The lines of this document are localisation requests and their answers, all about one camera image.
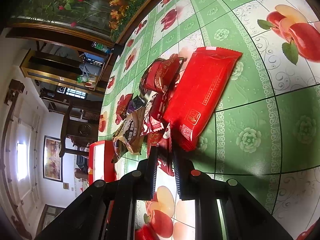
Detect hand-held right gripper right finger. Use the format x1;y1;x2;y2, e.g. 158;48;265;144
172;150;293;240

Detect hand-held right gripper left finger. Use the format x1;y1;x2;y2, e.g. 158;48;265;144
35;145;159;240

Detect brown snack packet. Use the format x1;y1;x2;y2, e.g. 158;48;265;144
111;106;150;164

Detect red tray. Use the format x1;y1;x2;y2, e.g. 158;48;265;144
88;140;118;183

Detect dark purple small packet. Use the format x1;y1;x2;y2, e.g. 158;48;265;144
126;95;146;116

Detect large red packet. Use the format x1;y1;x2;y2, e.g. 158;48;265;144
162;46;243;152

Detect red gold-patterned snack packet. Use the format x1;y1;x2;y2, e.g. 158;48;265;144
139;56;186;95

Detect green fruit-print tablecloth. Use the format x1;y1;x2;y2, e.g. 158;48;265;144
99;0;320;240

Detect dark wooden chair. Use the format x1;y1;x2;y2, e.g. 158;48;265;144
59;99;103;158

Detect barred window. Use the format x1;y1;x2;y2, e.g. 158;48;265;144
57;86;87;100

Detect grey-blue jug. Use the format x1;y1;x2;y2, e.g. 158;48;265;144
79;62;101;78

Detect ceiling light panel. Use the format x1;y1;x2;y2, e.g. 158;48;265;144
16;142;28;182

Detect blue thermos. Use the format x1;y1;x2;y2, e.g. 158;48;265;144
84;52;105;63

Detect green bottle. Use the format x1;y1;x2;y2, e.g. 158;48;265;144
94;42;111;53

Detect wooden cabinet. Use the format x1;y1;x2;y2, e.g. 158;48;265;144
6;21;123;93

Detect flower mural panel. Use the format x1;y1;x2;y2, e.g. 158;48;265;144
10;0;175;40

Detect framed wall picture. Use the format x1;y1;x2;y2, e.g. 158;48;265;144
43;135;63;182

